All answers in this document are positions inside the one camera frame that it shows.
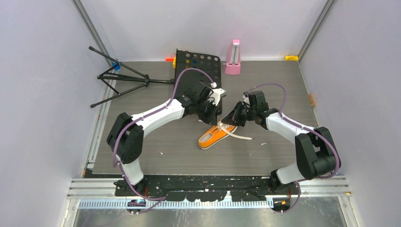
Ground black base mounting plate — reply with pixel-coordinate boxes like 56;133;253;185
113;175;299;202

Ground black tripod stand legs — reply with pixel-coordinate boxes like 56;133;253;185
88;46;174;108

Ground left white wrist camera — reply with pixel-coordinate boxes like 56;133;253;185
208;82;226;106

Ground purple cable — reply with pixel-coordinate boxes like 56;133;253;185
244;83;341;215
112;68;218;215

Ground orange canvas sneaker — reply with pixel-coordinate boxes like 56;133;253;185
197;119;238;150

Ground white shoelace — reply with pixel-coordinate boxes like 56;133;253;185
198;122;252;143

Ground pink metronome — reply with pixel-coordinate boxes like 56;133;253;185
225;40;241;75

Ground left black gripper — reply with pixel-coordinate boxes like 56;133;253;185
195;98;220;125

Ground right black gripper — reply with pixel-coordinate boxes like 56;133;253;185
222;101;257;127

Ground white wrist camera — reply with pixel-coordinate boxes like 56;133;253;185
208;82;226;106
243;91;250;105

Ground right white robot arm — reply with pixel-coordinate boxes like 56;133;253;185
221;91;340;194

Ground blue clip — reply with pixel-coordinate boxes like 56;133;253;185
112;63;121;71

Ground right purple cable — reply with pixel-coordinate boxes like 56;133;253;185
244;83;341;215

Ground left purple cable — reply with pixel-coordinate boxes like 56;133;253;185
112;68;218;215

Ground yellow orange toy block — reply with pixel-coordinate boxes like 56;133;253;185
165;57;176;69

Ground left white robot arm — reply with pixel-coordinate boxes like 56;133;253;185
106;81;226;196

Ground black perforated music stand desk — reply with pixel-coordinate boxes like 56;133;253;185
172;49;223;115

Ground aluminium frame rail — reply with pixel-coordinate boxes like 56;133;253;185
67;176;352;210

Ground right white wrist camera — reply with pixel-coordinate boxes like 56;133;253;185
243;91;250;105

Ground yellow corner block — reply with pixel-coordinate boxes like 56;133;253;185
284;55;299;61

